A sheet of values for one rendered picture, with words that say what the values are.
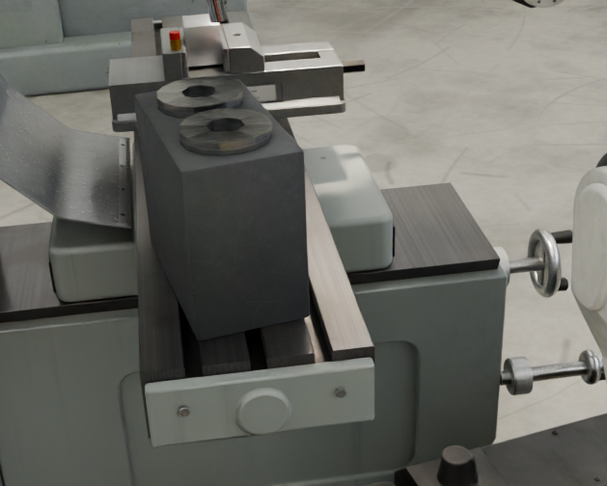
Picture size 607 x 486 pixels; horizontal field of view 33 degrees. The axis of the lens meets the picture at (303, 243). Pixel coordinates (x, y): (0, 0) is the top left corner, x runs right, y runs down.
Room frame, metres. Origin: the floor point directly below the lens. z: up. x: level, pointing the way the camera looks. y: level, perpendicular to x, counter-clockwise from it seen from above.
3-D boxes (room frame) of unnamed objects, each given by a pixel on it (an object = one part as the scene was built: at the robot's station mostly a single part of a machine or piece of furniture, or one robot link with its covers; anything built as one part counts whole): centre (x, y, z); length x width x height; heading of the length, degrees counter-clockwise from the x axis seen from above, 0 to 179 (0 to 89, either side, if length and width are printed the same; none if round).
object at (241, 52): (1.51, 0.08, 1.02); 0.12 x 0.06 x 0.04; 7
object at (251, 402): (1.42, 0.13, 0.89); 1.24 x 0.23 x 0.08; 8
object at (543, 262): (1.49, -0.37, 0.63); 0.16 x 0.12 x 0.12; 98
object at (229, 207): (0.98, 0.09, 1.03); 0.22 x 0.12 x 0.20; 18
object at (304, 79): (1.51, 0.11, 0.98); 0.35 x 0.15 x 0.11; 97
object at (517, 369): (1.36, -0.42, 0.51); 0.22 x 0.06 x 0.06; 98
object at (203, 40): (1.50, 0.14, 1.03); 0.06 x 0.05 x 0.06; 7
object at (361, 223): (1.43, 0.13, 0.79); 0.50 x 0.35 x 0.12; 98
